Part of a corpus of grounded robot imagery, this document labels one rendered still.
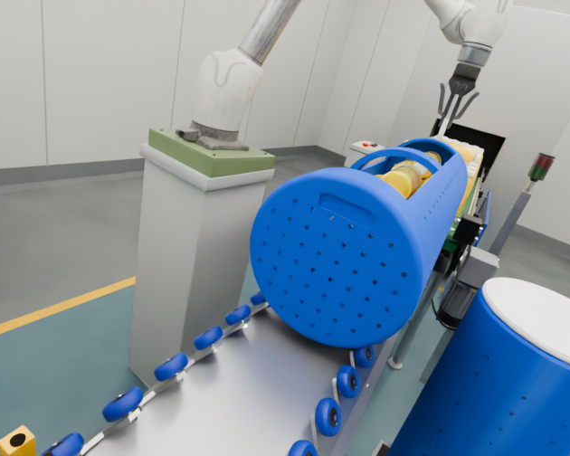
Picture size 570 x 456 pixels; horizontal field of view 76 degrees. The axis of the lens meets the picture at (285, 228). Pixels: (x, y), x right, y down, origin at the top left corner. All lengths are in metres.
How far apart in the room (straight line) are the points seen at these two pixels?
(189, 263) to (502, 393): 0.90
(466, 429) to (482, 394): 0.09
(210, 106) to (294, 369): 0.82
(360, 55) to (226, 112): 5.00
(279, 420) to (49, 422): 1.26
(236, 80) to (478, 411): 1.02
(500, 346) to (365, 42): 5.55
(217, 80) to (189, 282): 0.64
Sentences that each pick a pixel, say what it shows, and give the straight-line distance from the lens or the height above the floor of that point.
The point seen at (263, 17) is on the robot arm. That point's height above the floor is 1.45.
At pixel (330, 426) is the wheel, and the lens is 0.53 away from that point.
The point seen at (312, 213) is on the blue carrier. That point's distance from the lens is 0.55.
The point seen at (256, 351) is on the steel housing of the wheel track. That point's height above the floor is 0.93.
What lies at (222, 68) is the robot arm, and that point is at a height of 1.28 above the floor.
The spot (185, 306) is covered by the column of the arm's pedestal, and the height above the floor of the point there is 0.53.
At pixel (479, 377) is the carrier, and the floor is 0.91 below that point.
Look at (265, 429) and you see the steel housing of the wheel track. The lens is 0.55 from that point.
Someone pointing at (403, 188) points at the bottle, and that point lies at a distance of 0.85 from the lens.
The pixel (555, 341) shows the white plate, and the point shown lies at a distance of 0.81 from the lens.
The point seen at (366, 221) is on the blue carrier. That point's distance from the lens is 0.53.
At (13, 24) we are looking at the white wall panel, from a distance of 3.23.
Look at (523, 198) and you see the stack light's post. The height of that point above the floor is 1.07.
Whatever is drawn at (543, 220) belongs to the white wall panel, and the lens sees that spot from 5.57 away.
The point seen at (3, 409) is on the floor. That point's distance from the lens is 1.79.
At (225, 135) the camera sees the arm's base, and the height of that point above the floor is 1.10.
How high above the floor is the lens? 1.36
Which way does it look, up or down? 24 degrees down
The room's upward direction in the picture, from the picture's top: 15 degrees clockwise
